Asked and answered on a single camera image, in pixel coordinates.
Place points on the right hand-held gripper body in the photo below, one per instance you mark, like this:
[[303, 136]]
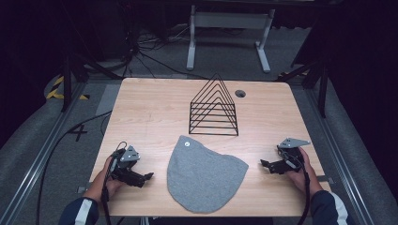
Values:
[[289, 159]]

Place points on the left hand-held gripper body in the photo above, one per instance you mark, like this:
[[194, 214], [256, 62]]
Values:
[[126, 170]]

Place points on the grey felt cloth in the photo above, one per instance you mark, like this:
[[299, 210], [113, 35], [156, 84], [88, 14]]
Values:
[[203, 178]]

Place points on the person's right hand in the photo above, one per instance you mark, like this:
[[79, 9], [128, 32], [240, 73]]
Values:
[[305, 179]]

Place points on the person's left hand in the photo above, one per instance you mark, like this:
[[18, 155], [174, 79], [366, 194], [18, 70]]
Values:
[[104, 184]]

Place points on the black metal stand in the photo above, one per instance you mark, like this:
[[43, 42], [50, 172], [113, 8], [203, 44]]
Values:
[[322, 90], [66, 84]]

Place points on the yellow black floor tape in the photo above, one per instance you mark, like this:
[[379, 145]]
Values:
[[54, 92]]

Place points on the grey metal table bracket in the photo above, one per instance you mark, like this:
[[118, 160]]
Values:
[[325, 179], [81, 189]]

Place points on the aluminium floor rail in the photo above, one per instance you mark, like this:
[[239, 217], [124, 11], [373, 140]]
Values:
[[37, 165], [341, 162]]

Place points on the white metal stand frame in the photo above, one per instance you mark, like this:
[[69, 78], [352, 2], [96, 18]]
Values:
[[230, 20]]

